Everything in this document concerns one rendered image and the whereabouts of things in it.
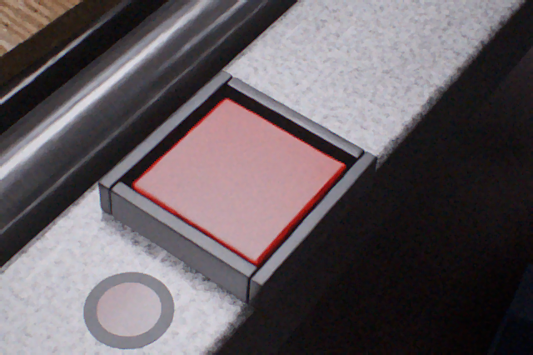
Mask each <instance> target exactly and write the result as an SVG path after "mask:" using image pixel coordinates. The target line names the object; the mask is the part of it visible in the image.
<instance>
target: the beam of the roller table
mask: <svg viewBox="0 0 533 355"><path fill-rule="evenodd" d="M532 46H533V0H298V1H297V2H296V3H295V4H294V5H292V6H291V7H290V8H289V9H288V10H287V11H286V12H284V13H283V14H282V15H281V17H280V18H279V19H278V20H277V21H275V22H274V23H273V24H272V25H271V26H270V27H268V28H267V29H266V30H265V31H264V32H263V33H262V34H261V35H259V36H258V37H257V38H256V39H255V41H254V42H253V43H251V44H250V45H249V46H248V47H247V48H246V49H245V50H243V51H241V52H240V53H239V54H238V55H237V56H236V57H235V58H233V59H232V60H231V61H230V62H229V63H228V64H227V66H226V67H224V68H223V69H222V71H225V72H227V73H230V74H231V75H232V77H233V78H234V77H235V78H238V79H240V80H242V81H244V82H246V83H248V84H250V85H252V86H253V87H255V88H257V89H259V91H260V92H262V93H265V94H266V95H267V96H269V97H272V98H274V99H276V100H277V101H279V102H281V103H283V104H285V105H287V106H288V107H289V108H292V109H294V110H295V111H297V112H299V113H302V114H303V115H305V116H306V117H307V118H310V119H311V120H312V121H314V122H316V123H318V124H320V125H322V126H323V127H324V128H327V129H329V130H331V131H333V132H334V133H337V134H338V135H340V136H342V137H344V138H345V139H347V140H349V141H351V142H352V143H355V144H356V145H358V147H360V148H363V149H364V150H365V152H369V153H372V154H373V155H375V156H377V163H376V170H375V176H374V180H373V184H372V185H371V186H370V188H369V189H368V190H367V191H366V192H365V193H364V195H363V196H362V197H361V198H360V199H358V200H357V203H356V204H355V205H354V206H353V207H352V208H351V210H350V211H349V212H348V213H347V214H346V216H345V217H344V218H343V219H342V220H341V221H340V222H339V223H338V224H337V225H336V226H335V227H334V229H333V231H332V232H331V233H329V234H328V235H327V237H326V238H325V239H324V240H323V241H322V242H321V244H320V245H319V246H318V247H317V248H316V250H315V251H314V252H313V253H312V254H311V255H310V257H309V258H308V259H307V260H306V261H305V262H304V264H303V265H302V266H301V267H299V268H298V269H297V271H296V272H295V273H294V274H293V275H292V276H291V278H290V279H289V280H288V281H287V282H286V285H285V286H284V287H283V288H282V289H281V291H280V292H279V293H278V294H277V295H276V296H275V297H274V298H273V299H272V300H271V301H270V302H269V303H268V304H267V305H266V306H265V308H264V309H263V310H262V311H261V312H259V311H257V310H256V309H255V308H254V307H252V305H251V304H250V303H249V302H245V301H242V300H241V299H240V298H239V297H237V296H235V295H234V294H232V293H230V292H228V291H227V290H226V289H225V288H223V287H221V286H219V285H218V284H215V283H214V282H213V281H212V280H211V279H210V278H208V277H206V276H204V275H203V274H201V273H200V272H198V271H197V270H195V269H194V268H192V267H190V266H188V265H186V264H185V263H184V262H182V261H180V260H179V259H177V258H176V257H174V256H172V255H171V254H170V253H168V251H166V250H165V249H163V248H161V247H159V246H158V245H156V244H155V243H153V242H151V241H150V240H148V239H147V238H145V237H143V236H142V235H141V234H139V233H137V232H135V231H133V230H132V229H131V228H129V227H127V226H126V224H124V223H123V222H121V221H119V220H117V219H116V218H114V217H113V215H109V214H108V213H106V212H104V211H103V210H102V209H101V206H100V197H99V189H98V182H99V181H97V182H96V183H95V184H94V185H93V186H91V187H90V188H89V189H88V190H87V191H86V192H85V193H84V194H83V195H82V196H80V197H79V198H78V200H77V201H76V202H75V203H74V204H71V205H70V206H69V207H68V208H67V209H66V210H65V211H64V212H62V213H61V214H60V215H59V216H58V217H57V218H56V219H54V220H52V222H51V223H50V224H49V225H48V226H47V227H45V228H44V229H43V230H42V231H41V232H40V233H39V234H38V235H37V236H36V237H34V238H33V239H32V240H31V241H30V242H29V243H28V244H27V245H26V246H25V247H24V248H23V249H22V250H21V251H19V252H18V253H16V254H15V255H14V256H13V257H11V258H10V259H9V260H8V261H7V262H6V263H5V265H4V266H2V267H1V268H0V355H275V354H276V351H277V350H278V349H279V348H280V347H281V345H282V344H283V343H284V342H285V341H286V340H287V339H288V338H289V336H290V335H291V334H292V333H293V330H294V329H295V328H296V327H297V325H298V324H299V323H301V322H302V321H303V319H304V318H305V317H306V316H307V314H308V313H309V312H310V311H311V310H312V309H313V307H314V306H315V305H316V303H317V302H318V301H319V300H320V298H321V297H322V296H323V295H324V293H325V292H326V291H327V290H329V288H330V287H331V286H332V285H333V284H334V282H335V281H336V280H337V279H338V277H339V276H340V275H341V274H342V272H343V271H344V270H345V269H346V267H347V266H348V265H349V264H350V263H351V261H352V260H353V259H354V258H355V256H356V255H357V254H358V253H359V252H360V251H361V250H362V249H363V248H364V247H365V245H366V244H367V243H368V242H369V240H370V239H371V238H372V237H373V235H374V234H375V233H376V232H377V230H378V228H379V227H380V226H381V225H382V224H383V223H384V222H385V220H387V219H388V218H389V217H390V215H391V214H392V213H393V212H394V211H395V210H396V208H397V207H398V206H399V205H400V203H401V202H402V200H403V199H404V197H405V196H406V195H407V194H408V192H409V191H410V190H412V188H413V187H414V186H415V185H417V183H418V182H419V181H420V180H421V179H422V177H423V176H424V175H425V174H426V171H427V170H428V169H429V168H430V167H431V165H432V164H433V163H434V162H435V160H436V159H437V158H439V157H440V155H441V154H442V153H443V152H444V151H445V150H446V149H447V147H448V146H449V144H450V143H451V142H452V141H453V139H454V138H455V137H456V136H457V134H458V133H459V132H460V131H462V129H463V128H464V127H465V126H466V124H467V123H468V122H469V121H470V120H471V118H472V117H473V116H474V115H475V114H476V112H477V111H478V110H479V109H480V107H481V106H482V105H484V104H485V102H486V101H487V100H488V98H489V96H490V95H491V94H492V93H493V92H494V91H495V90H496V89H497V87H498V86H499V85H500V84H501V83H502V81H504V80H505V79H506V78H507V75H508V74H509V73H510V72H511V70H512V69H513V68H514V67H515V66H516V64H517V63H518V62H519V61H520V60H521V59H522V58H523V57H524V56H525V54H526V53H527V52H528V51H529V50H530V48H531V47H532ZM123 272H140V273H147V274H150V275H152V276H154V278H156V279H158V280H159V281H161V282H162V283H163V284H164V285H165V286H167V287H168V288H169V290H170V291H171V293H172V296H173V299H174V303H175V314H174V318H173V320H172V325H171V326H170V327H169V328H168V329H167V330H166V332H165V333H164V334H163V335H162V336H161V337H159V338H158V340H156V341H154V342H152V343H150V345H147V346H145V347H140V348H136V349H118V348H113V347H109V346H106V345H105V344H102V343H100V342H99V341H97V340H96V339H95V337H94V336H93V335H92V334H91V333H90V332H89V331H88V330H87V326H86V324H85V322H84V317H83V307H84V303H85V301H86V298H87V296H88V294H89V292H90V291H91V290H92V288H93V287H94V286H95V285H96V284H99V283H100V282H101V281H102V280H104V279H105V278H108V277H110V276H112V275H115V274H117V273H123Z"/></svg>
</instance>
